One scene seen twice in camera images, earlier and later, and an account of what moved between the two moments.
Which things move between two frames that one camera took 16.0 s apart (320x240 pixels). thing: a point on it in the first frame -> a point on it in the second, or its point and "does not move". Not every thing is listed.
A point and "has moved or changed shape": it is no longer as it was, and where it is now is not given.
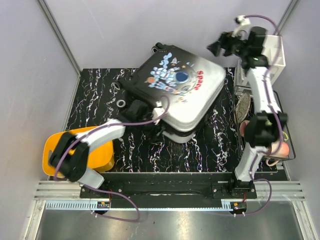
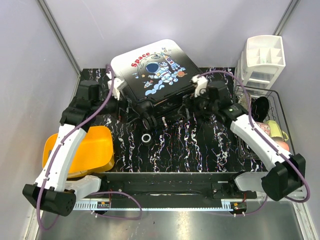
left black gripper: (150, 116) -> (120, 113)
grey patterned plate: (242, 107) does not move
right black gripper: (225, 40) -> (191, 101)
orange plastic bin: (100, 158) does not move
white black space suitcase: (190, 84) has moved or changed shape
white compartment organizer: (273, 54) does not move
